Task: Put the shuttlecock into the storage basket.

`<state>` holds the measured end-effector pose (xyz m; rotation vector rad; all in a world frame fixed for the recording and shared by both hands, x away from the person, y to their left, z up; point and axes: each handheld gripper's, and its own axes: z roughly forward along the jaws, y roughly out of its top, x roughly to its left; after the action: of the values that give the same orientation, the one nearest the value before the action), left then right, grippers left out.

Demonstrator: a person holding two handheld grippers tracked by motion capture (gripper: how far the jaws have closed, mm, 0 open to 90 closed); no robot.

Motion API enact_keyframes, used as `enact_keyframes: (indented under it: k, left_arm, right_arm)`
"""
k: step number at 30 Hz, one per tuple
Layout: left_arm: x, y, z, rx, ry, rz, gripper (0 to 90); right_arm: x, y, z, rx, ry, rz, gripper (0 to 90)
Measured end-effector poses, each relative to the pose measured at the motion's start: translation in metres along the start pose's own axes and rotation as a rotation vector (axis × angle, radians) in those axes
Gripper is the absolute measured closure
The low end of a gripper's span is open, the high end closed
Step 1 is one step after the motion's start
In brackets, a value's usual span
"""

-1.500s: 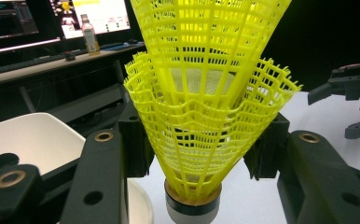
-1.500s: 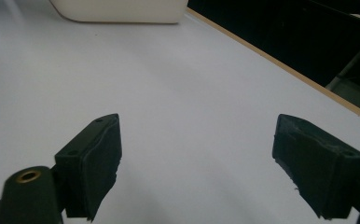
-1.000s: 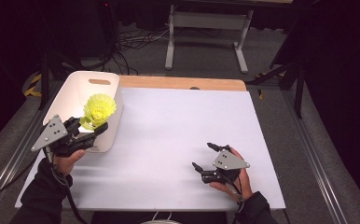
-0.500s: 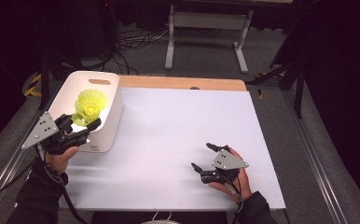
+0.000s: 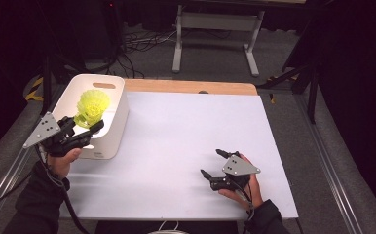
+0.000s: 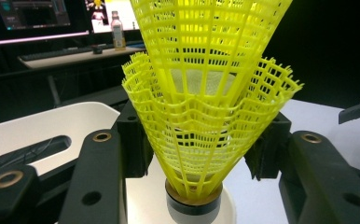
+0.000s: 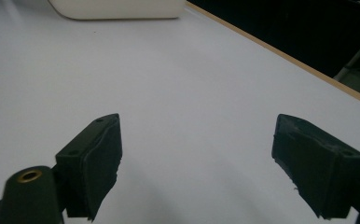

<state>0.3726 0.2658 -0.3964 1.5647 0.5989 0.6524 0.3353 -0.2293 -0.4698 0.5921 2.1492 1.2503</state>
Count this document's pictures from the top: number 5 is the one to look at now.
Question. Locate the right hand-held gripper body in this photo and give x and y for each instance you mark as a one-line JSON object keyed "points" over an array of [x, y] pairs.
{"points": [[239, 167]]}

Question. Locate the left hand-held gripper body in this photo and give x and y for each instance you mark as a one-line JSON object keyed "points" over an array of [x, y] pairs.
{"points": [[45, 130]]}

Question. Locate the yellow plastic shuttlecock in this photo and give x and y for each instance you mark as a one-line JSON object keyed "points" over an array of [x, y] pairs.
{"points": [[90, 117], [80, 123], [93, 99]]}

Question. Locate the white plastic storage bin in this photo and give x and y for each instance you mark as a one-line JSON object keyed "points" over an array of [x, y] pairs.
{"points": [[111, 130]]}

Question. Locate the person's right hand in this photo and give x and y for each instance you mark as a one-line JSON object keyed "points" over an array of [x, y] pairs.
{"points": [[241, 196]]}

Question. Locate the person's left hand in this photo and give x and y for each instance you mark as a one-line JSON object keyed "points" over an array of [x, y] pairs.
{"points": [[62, 164]]}

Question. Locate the yellow black hazard tape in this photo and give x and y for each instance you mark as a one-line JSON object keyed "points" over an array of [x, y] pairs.
{"points": [[35, 87]]}

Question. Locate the black metal stand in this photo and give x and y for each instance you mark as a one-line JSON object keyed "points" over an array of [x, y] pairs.
{"points": [[46, 81]]}

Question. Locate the black tripod stand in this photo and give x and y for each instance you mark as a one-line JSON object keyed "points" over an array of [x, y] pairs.
{"points": [[306, 81]]}

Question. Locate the aluminium rail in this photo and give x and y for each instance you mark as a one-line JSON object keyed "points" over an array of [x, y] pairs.
{"points": [[325, 159], [4, 182]]}

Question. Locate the grey metal stand frame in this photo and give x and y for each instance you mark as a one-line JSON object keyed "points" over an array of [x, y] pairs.
{"points": [[218, 22]]}

